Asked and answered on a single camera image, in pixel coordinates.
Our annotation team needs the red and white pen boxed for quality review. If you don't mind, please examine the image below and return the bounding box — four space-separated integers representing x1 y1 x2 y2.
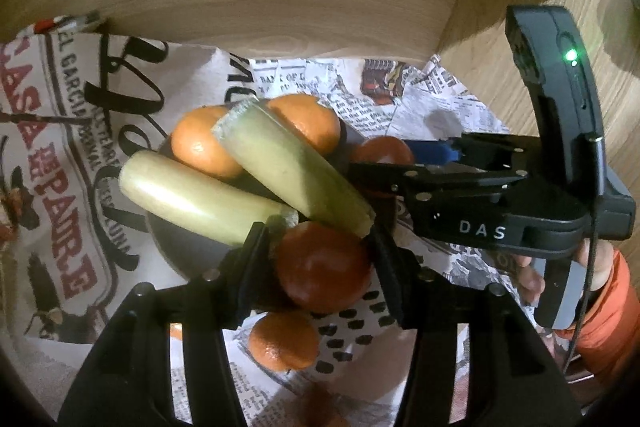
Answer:
37 12 106 34

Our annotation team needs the person's right hand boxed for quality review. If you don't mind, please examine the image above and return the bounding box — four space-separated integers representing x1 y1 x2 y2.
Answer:
515 239 617 308

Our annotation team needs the newspaper print cloth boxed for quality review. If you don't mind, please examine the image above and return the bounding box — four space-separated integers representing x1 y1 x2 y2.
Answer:
0 14 521 427

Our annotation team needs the black cable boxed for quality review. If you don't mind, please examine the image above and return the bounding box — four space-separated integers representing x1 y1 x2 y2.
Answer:
562 134 603 373

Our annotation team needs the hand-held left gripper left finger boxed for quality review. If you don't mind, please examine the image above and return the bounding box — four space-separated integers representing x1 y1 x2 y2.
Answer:
57 222 301 427

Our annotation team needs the dark round plate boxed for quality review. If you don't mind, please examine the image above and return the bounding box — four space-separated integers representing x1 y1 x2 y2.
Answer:
144 117 401 313

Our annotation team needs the person's right forearm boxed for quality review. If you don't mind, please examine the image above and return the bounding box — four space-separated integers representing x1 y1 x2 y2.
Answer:
550 252 640 388

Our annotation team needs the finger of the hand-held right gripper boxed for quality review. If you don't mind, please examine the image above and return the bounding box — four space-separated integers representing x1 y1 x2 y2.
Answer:
347 162 531 208
402 132 543 180

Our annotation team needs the orange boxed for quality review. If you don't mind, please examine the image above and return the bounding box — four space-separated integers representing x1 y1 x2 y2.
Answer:
266 94 342 158
171 106 246 180

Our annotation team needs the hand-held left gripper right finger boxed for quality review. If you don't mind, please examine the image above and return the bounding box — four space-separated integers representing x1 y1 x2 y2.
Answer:
367 227 583 427

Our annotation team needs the red tomato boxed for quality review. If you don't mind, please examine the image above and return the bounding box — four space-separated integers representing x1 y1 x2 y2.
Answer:
274 222 373 314
352 136 416 198

